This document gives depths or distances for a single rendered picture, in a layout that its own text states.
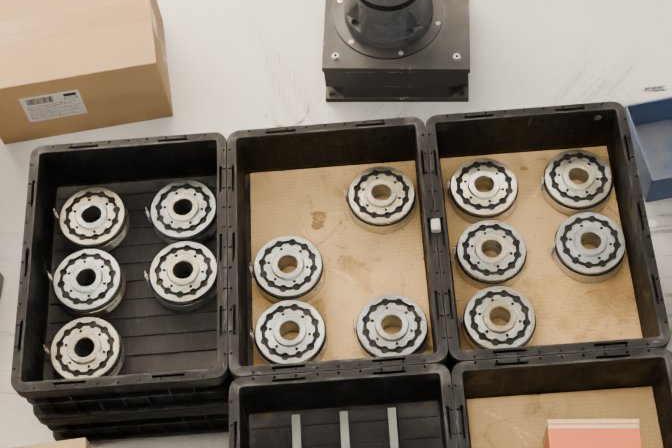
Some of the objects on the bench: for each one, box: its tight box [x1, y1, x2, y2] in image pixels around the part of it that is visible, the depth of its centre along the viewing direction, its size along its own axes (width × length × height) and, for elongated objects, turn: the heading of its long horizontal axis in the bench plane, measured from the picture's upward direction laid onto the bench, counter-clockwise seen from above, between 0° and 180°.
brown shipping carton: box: [0, 0, 173, 145], centre depth 217 cm, size 30×22×16 cm
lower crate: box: [33, 405, 229, 442], centre depth 194 cm, size 40×30×12 cm
